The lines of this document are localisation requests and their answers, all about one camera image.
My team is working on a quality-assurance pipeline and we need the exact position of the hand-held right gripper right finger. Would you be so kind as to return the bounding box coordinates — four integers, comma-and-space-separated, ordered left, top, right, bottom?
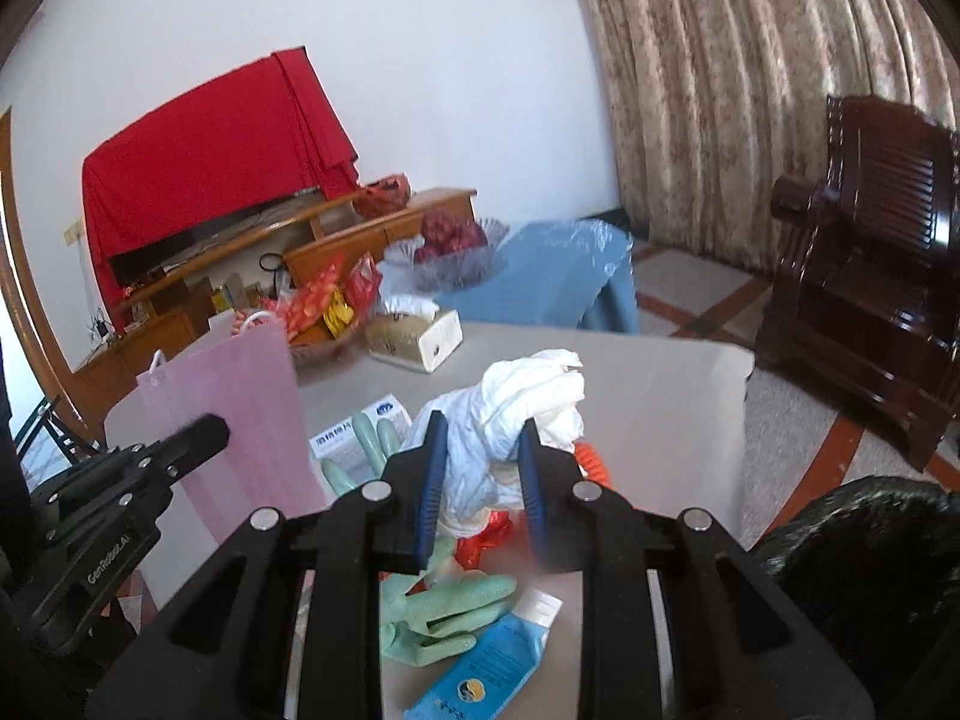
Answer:
517, 418, 875, 720

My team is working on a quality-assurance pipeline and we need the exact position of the tissue box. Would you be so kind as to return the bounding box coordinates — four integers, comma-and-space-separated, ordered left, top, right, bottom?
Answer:
366, 296, 464, 374

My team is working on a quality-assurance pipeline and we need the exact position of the red cloth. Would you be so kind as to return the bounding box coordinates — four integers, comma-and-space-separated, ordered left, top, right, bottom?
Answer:
81, 47, 359, 301

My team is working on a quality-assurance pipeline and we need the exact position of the wooden door frame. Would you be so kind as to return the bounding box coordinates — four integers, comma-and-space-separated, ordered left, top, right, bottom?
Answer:
0, 105, 98, 451

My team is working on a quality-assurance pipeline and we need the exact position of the blue plastic bag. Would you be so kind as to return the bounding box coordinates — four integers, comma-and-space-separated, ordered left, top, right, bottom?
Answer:
435, 219, 638, 335

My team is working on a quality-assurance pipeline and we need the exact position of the orange spiky brush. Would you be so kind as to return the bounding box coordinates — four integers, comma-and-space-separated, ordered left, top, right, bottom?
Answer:
574, 444, 612, 488

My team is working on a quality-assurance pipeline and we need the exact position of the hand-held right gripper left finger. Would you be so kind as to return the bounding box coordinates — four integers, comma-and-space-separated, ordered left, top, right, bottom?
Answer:
86, 411, 451, 720

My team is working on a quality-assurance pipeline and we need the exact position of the white cardboard box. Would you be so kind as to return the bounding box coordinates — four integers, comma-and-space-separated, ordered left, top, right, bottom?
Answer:
309, 393, 412, 466

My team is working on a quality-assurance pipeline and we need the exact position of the black trash bag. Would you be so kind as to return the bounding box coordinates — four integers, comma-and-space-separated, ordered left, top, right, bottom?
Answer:
750, 475, 960, 720

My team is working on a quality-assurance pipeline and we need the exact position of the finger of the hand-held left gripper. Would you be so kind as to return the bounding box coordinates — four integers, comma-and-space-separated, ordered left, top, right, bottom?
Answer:
28, 415, 231, 565

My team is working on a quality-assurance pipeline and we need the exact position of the blue and white tube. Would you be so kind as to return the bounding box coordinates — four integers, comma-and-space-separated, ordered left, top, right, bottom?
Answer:
403, 589, 563, 720

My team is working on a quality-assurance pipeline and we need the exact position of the television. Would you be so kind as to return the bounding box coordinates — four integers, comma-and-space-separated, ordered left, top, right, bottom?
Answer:
109, 195, 308, 286

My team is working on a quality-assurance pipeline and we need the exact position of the pink face mask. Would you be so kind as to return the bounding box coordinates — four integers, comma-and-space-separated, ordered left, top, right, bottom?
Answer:
135, 313, 331, 545

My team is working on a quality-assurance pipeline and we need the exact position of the white cloth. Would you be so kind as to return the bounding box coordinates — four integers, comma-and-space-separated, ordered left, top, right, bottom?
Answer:
409, 349, 587, 533

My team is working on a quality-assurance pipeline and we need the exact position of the red plastic wrapper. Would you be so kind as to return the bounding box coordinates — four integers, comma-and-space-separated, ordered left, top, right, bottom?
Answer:
450, 510, 518, 571

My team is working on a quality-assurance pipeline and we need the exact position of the glass fruit bowl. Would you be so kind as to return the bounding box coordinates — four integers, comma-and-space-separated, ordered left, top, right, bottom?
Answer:
381, 217, 511, 290

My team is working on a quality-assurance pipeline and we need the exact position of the wooden television cabinet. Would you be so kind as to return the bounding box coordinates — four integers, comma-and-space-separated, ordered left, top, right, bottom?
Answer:
71, 187, 479, 421

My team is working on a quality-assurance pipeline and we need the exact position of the brown snack bowl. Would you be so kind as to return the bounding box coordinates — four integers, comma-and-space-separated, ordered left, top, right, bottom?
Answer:
289, 319, 376, 368

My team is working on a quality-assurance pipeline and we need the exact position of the dark wooden armchair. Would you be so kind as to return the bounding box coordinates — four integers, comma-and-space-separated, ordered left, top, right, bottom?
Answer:
754, 94, 960, 473

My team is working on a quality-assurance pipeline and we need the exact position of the green rubber glove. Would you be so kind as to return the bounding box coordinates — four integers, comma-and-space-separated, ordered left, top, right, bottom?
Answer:
379, 574, 518, 667
321, 411, 406, 496

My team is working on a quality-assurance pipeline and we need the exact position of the beige patterned curtain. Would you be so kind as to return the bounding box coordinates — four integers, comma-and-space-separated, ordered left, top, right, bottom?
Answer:
562, 0, 960, 275

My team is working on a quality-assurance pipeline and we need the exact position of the pile of red snack packets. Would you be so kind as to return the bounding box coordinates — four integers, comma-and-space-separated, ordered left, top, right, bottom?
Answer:
232, 251, 383, 346

